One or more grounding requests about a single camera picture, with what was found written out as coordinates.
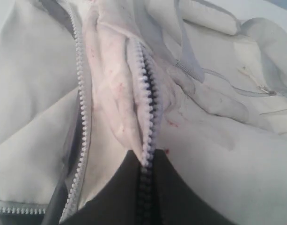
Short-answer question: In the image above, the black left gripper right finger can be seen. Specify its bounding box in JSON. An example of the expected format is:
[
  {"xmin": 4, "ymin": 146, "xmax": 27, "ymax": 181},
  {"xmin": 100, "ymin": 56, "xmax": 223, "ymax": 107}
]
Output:
[{"xmin": 147, "ymin": 148, "xmax": 260, "ymax": 225}]

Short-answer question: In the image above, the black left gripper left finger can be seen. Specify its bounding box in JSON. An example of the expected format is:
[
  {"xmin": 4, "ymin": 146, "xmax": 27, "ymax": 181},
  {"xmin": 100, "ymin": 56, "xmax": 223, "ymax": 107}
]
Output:
[{"xmin": 61, "ymin": 150, "xmax": 140, "ymax": 225}]

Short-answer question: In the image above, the white fabric duffel bag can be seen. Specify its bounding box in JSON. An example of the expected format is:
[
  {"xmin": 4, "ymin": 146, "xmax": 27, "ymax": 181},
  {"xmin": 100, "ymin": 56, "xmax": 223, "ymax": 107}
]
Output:
[{"xmin": 0, "ymin": 0, "xmax": 287, "ymax": 225}]

